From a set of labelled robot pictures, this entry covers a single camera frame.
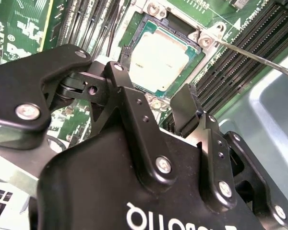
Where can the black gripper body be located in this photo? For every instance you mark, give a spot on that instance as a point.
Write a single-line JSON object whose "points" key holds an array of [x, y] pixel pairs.
{"points": [[98, 191]]}

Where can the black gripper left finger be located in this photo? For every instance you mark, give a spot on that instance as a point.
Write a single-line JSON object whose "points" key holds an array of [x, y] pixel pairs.
{"points": [[19, 79]]}

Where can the silver CPU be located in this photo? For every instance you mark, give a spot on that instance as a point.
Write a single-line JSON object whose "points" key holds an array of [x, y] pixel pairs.
{"points": [[158, 60]]}

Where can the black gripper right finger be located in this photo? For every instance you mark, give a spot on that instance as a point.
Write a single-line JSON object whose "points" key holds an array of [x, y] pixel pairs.
{"points": [[184, 110]]}

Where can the metal locking lever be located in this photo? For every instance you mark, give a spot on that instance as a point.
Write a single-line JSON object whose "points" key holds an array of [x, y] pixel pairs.
{"points": [[254, 58]]}

